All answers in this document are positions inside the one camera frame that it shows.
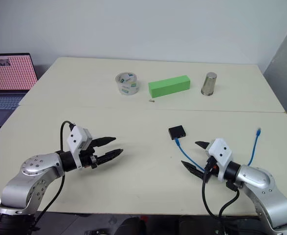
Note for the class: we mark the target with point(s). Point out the grey partition panel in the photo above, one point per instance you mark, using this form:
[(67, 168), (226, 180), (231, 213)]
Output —
[(283, 73)]

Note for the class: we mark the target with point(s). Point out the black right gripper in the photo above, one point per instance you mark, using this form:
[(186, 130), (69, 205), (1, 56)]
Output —
[(210, 171)]

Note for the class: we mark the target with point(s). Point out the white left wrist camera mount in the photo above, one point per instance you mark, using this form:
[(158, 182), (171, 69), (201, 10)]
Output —
[(76, 139)]

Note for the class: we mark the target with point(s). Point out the open laptop with pink screen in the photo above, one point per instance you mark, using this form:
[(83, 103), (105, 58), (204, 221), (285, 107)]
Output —
[(8, 73)]

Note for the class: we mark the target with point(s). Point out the green rectangular foam block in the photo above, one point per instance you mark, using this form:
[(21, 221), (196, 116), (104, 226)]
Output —
[(169, 85)]

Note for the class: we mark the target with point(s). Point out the upturned steel cup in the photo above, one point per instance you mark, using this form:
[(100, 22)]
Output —
[(208, 84)]

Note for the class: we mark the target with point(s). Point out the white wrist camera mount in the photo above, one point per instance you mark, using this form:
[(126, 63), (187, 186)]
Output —
[(76, 139), (221, 151)]

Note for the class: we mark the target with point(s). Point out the clear packing tape roll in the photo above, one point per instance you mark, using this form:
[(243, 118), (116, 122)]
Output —
[(126, 84)]

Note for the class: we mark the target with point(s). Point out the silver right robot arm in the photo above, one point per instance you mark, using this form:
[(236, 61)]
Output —
[(263, 186)]

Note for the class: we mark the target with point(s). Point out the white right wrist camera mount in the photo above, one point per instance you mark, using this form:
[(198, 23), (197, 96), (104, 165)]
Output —
[(221, 151)]

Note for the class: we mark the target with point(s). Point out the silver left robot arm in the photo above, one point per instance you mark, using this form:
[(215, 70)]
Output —
[(33, 176)]

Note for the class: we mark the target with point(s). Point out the small black adapter box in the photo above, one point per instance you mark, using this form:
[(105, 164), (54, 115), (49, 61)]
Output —
[(177, 132)]

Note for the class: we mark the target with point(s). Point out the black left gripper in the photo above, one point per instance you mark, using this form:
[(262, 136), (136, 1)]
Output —
[(87, 159)]

